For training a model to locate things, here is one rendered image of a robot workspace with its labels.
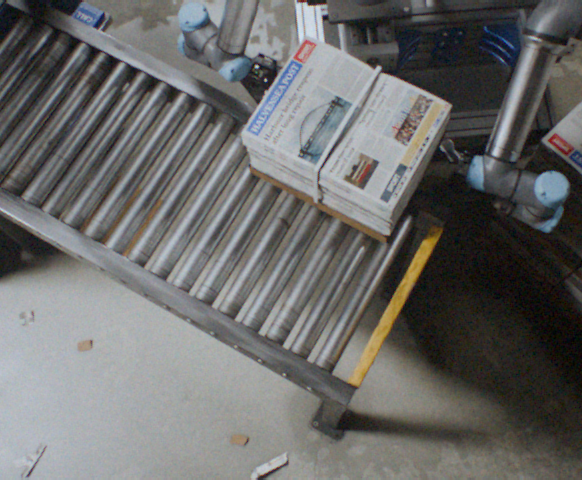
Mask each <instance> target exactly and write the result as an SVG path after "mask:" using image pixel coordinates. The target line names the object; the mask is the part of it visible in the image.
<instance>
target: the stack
mask: <svg viewBox="0 0 582 480"><path fill-rule="evenodd" d="M524 170H526V171H530V172H533V173H537V174H540V175H541V174H543V173H545V172H549V171H556V172H559V173H561V174H563V175H564V176H565V177H566V178H567V179H568V181H569V185H570V193H569V195H568V197H567V198H566V200H565V202H564V203H563V204H564V205H565V206H566V207H567V208H568V209H569V210H571V211H572V212H573V213H574V214H575V215H576V216H577V217H579V218H580V219H581V220H582V102H581V103H580V104H579V105H577V106H576V108H575V109H574V110H573V111H572V112H571V113H570V114H569V115H568V116H567V117H565V118H564V119H563V120H562V121H561V122H560V123H559V124H558V125H557V126H556V127H555V128H554V129H553V130H552V131H550V132H549V133H548V134H547V135H546V136H545V137H544V138H543V139H541V140H540V141H539V143H538V145H537V147H536V148H535V150H534V153H533V154H532V155H531V158H530V159H529V161H528V162H527V164H526V165H525V167H524ZM492 218H493V219H492V220H491V224H490V225H489V226H488V227H487V228H488V229H489V230H490V231H491V232H492V233H494V234H495V235H496V236H497V237H498V238H499V239H500V240H501V241H503V242H504V243H505V244H506V245H507V246H508V247H509V248H510V249H511V250H513V251H514V252H515V253H516V255H517V256H518V257H519V258H520V259H521V260H522V261H523V262H524V263H526V264H527V265H528V266H529V267H530V268H531V269H532V270H533V271H534V272H535V273H537V274H538V275H539V276H540V277H542V278H543V279H544V280H545V281H546V282H547V283H548V284H549V285H550V286H551V287H552V286H553V285H554V286H555V285H556V286H555V287H554V288H550V289H549V290H548V289H547V288H546V287H545V286H544V285H543V284H541V283H540V282H539V281H537V280H536V279H535V278H534V277H533V276H532V275H531V274H529V273H528V272H527V271H526V270H525V269H524V268H523V267H522V266H521V265H520V264H519V263H517V262H516V261H515V260H514V259H513V258H512V257H511V256H510V255H509V254H508V252H507V251H505V250H504V249H503V248H502V247H501V246H500V245H499V244H498V243H497V242H496V241H495V240H493V239H492V238H491V237H490V236H489V235H488V234H487V233H486V232H485V231H482V232H481V233H480V235H479V237H478V238H477V240H476V241H475V242H474V245H475V246H476V247H477V248H478V249H480V250H481V251H482V253H484V254H485V255H486V256H487V257H488V258H489V259H490V260H491V261H492V262H494V263H495V264H496V265H497V266H498V267H499V268H500V269H501V270H502V271H503V272H504V273H506V274H507V275H508V276H509V277H510V278H511V279H512V280H513V281H514V282H515V283H516V284H518V285H519V286H520V287H521V289H522V290H523V291H524V292H525V293H526V294H527V295H528V296H530V297H531V298H532V299H533V300H534V301H535V302H536V303H537V304H538V305H539V306H540V307H542V308H543V309H544V310H546V311H547V312H548V313H549V314H550V315H551V316H552V317H553V318H555V319H556V320H557V321H558V322H559V323H560V324H561V325H562V326H563V327H564V328H565V329H567V330H568V331H569V332H570V333H571V335H572V336H573V337H574V338H575V339H576V340H577V341H579V342H580V343H581V344H582V330H581V329H582V321H581V320H580V319H579V318H578V317H576V316H575V315H574V314H573V313H572V312H571V311H570V310H569V309H567V308H566V307H565V306H564V305H563V304H562V303H561V302H560V301H558V300H557V299H556V298H555V297H554V296H553V295H552V294H551V293H550V292H551V290H553V289H554V290H555V291H557V293H558V294H559V295H560V296H561V297H562V298H563V299H565V300H566V301H567V302H568V303H569V304H570V305H572V306H573V307H574V308H575V309H576V310H577V311H578V312H579V313H581V314H582V280H581V279H579V278H578V277H577V276H576V275H575V274H574V272H575V271H576V270H579V271H580V272H581V273H582V263H581V262H582V231H581V230H580V229H579V228H578V227H577V226H576V225H574V224H573V223H572V222H571V220H570V219H569V218H567V217H566V216H565V215H564V214H563V213H562V216H561V218H560V219H559V222H558V224H557V226H556V227H555V228H554V230H553V231H552V232H550V233H545V232H543V231H541V230H538V229H535V228H533V227H531V226H530V227H531V228H533V229H534V230H536V231H537V232H538V233H539V234H540V235H541V236H543V237H544V238H545V239H546V240H547V241H548V242H550V243H551V244H552V245H553V246H554V247H555V248H556V249H558V250H559V251H560V252H561V253H562V254H563V255H564V257H565V256H566V258H567V259H568V260H569V261H570V262H571V263H572V264H573V265H575V266H576V267H577V266H578V265H579V264H580V263H581V264H580V265H579V266H578V267H579V268H578V267H577V268H576V269H574V270H573V271H572V270H570V269H569V268H568V267H567V266H566V265H565V264H563V263H562V262H561V261H560V260H559V259H558V258H557V257H555V255H554V254H553V253H552V252H551V251H550V250H548V249H547V248H546V247H545V246H544V245H543V244H542V243H540V242H539V241H538V240H537V239H536V238H535V237H534V236H531V235H530V234H529V233H528V232H527V231H526V230H524V229H523V228H522V227H521V226H520V225H519V224H518V223H516V222H515V220H514V219H513V218H512V217H511V216H510V215H508V214H507V213H505V212H503V213H501V212H500V210H499V209H498V210H497V211H496V212H495V213H494V215H493V217H492ZM512 266H513V267H514V268H515V269H516V270H517V271H518V272H519V273H521V274H522V275H523V276H524V277H525V278H526V279H527V280H528V281H529V282H530V283H531V284H533V285H534V286H535V287H536V288H537V289H538V291H539V292H541V293H542V294H543V295H545V296H546V297H547V298H548V299H549V300H550V301H551V302H552V303H553V304H554V305H556V306H557V307H558V308H559V309H560V310H561V311H562V312H563V313H564V314H565V315H567V316H568V317H569V318H570V319H571V320H572V321H573V322H574V323H575V324H576V325H578V326H579V327H580V328H581V329H580V328H578V327H577V326H576V325H575V324H574V323H573V322H572V321H571V320H570V319H569V318H568V317H566V316H565V315H564V314H563V313H562V312H561V311H560V310H559V309H558V308H557V307H555V306H554V305H553V304H552V303H551V302H550V301H549V300H548V299H547V298H546V297H544V296H543V295H542V294H541V293H539V292H538V291H537V289H536V288H535V287H534V286H532V285H531V284H530V283H529V282H528V281H527V280H526V279H525V278H524V277H523V276H522V275H520V274H519V273H518V272H517V271H516V270H515V269H514V268H513V267H512Z"/></svg>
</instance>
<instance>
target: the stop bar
mask: <svg viewBox="0 0 582 480"><path fill-rule="evenodd" d="M442 231H444V228H442V227H440V226H438V225H436V224H434V223H433V224H432V225H431V227H430V229H429V231H428V233H427V234H426V236H425V238H424V240H423V242H422V244H421V246H420V247H419V249H418V252H417V254H416V256H415V258H414V260H413V261H412V263H411V265H410V267H408V269H407V271H406V273H405V275H404V276H403V278H402V281H401V283H400V285H399V287H398V289H397V290H396V292H395V294H394V296H393V298H392V300H391V302H390V303H389V305H388V307H387V310H386V312H385V314H384V316H383V317H382V319H381V321H379V323H378V325H377V327H376V329H375V330H374V332H373V334H372V336H371V338H370V341H369V343H368V344H367V346H366V348H365V350H364V352H363V354H362V356H361V357H360V359H359V361H358V363H357V365H356V367H355V369H354V370H353V373H351V375H350V377H349V379H348V381H347V385H349V386H351V387H352V388H355V389H357V390H358V389H359V388H360V386H361V384H362V382H363V381H364V379H365V377H366V375H367V373H368V370H369V368H370V366H371V365H373V364H374V359H375V357H376V355H377V353H378V351H379V350H380V348H381V346H383V344H384V342H385V339H386V337H387V335H388V333H389V332H390V330H391V328H392V326H393V324H394V322H395V320H396V318H397V317H398V315H399V313H400V311H401V308H402V306H403V304H404V302H405V301H406V299H407V297H408V295H409V293H410V291H412V289H413V287H414V285H415V284H416V282H417V279H418V277H419V275H420V273H421V271H422V269H423V268H424V266H425V264H426V262H427V260H428V258H429V256H430V254H432V253H433V248H434V246H435V244H436V242H437V240H438V238H439V236H440V235H441V233H442Z"/></svg>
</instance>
